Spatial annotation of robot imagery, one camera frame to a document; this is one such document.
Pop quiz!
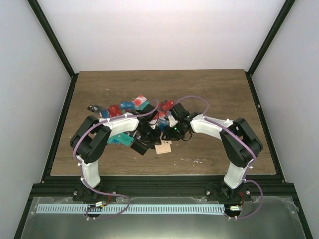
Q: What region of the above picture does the light blue cable tray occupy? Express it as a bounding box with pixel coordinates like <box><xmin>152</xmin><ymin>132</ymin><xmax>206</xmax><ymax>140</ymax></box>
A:
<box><xmin>36</xmin><ymin>204</ymin><xmax>225</xmax><ymax>215</ymax></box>

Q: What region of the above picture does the beige leather card holder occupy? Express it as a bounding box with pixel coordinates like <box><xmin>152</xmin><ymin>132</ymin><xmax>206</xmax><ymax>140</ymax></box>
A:
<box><xmin>155</xmin><ymin>141</ymin><xmax>172</xmax><ymax>154</ymax></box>

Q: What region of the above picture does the red VIP card right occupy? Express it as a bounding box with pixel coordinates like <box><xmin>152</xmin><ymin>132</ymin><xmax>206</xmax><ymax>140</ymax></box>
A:
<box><xmin>160</xmin><ymin>100</ymin><xmax>174</xmax><ymax>112</ymax></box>

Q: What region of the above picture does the black VIP card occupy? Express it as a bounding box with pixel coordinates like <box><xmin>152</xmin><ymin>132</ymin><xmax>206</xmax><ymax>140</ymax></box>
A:
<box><xmin>87</xmin><ymin>104</ymin><xmax>104</xmax><ymax>114</ymax></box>

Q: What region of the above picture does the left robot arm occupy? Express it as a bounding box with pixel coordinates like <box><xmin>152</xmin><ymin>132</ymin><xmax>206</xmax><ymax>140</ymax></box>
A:
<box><xmin>70</xmin><ymin>105</ymin><xmax>161</xmax><ymax>201</ymax></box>

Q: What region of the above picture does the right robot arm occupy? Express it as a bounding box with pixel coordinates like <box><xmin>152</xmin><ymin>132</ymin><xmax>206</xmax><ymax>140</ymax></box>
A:
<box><xmin>162</xmin><ymin>103</ymin><xmax>263</xmax><ymax>201</ymax></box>

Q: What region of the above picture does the black front frame rail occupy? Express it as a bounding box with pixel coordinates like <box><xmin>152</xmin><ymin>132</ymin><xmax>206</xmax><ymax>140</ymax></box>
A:
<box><xmin>30</xmin><ymin>175</ymin><xmax>297</xmax><ymax>201</ymax></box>

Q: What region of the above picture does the red vip card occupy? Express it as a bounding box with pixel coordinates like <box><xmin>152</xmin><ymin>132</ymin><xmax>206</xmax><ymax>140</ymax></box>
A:
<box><xmin>160</xmin><ymin>100</ymin><xmax>174</xmax><ymax>112</ymax></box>
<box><xmin>107</xmin><ymin>105</ymin><xmax>123</xmax><ymax>118</ymax></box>

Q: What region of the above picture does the black frame post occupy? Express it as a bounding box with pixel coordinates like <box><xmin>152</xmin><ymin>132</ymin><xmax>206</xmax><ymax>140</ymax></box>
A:
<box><xmin>248</xmin><ymin>0</ymin><xmax>297</xmax><ymax>75</ymax></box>
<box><xmin>26</xmin><ymin>0</ymin><xmax>76</xmax><ymax>78</ymax></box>

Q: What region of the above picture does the blue VIP card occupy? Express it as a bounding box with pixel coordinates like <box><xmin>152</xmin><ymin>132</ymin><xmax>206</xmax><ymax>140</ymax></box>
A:
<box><xmin>119</xmin><ymin>101</ymin><xmax>135</xmax><ymax>109</ymax></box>

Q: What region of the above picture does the black loose card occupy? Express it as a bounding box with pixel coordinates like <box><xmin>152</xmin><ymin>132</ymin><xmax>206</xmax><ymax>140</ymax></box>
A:
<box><xmin>130</xmin><ymin>140</ymin><xmax>148</xmax><ymax>155</ymax></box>

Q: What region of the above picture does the white red circle card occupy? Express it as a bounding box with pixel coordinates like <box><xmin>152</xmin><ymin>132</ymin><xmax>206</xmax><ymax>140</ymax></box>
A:
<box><xmin>132</xmin><ymin>95</ymin><xmax>147</xmax><ymax>108</ymax></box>

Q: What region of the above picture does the teal VIP card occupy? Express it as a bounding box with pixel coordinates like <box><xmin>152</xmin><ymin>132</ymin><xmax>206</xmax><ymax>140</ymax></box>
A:
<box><xmin>107</xmin><ymin>133</ymin><xmax>134</xmax><ymax>146</ymax></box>

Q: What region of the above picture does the black left frame post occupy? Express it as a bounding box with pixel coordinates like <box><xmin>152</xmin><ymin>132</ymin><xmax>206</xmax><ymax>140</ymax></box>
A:
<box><xmin>26</xmin><ymin>0</ymin><xmax>76</xmax><ymax>78</ymax></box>

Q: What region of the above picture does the black right frame post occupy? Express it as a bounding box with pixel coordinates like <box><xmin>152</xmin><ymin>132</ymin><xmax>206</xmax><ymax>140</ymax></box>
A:
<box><xmin>248</xmin><ymin>0</ymin><xmax>297</xmax><ymax>75</ymax></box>

